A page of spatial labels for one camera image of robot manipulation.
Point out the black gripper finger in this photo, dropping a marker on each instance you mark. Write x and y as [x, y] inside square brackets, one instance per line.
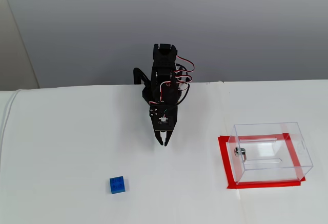
[159, 137]
[169, 137]

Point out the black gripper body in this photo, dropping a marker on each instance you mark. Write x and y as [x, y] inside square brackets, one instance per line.
[169, 126]

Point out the blue lego brick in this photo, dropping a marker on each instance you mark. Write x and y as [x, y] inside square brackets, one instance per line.
[117, 184]

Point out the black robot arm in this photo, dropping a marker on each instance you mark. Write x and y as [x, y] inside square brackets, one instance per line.
[164, 57]

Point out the silver box lock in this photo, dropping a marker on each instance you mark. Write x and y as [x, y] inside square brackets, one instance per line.
[238, 151]

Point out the transparent plastic box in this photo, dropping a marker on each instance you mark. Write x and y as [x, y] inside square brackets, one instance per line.
[266, 129]

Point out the black table clamp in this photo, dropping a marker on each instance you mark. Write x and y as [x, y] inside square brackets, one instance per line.
[139, 74]

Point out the red tape square outline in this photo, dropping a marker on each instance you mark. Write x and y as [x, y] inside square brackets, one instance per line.
[266, 184]

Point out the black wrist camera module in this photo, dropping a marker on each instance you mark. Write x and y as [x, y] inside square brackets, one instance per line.
[164, 125]

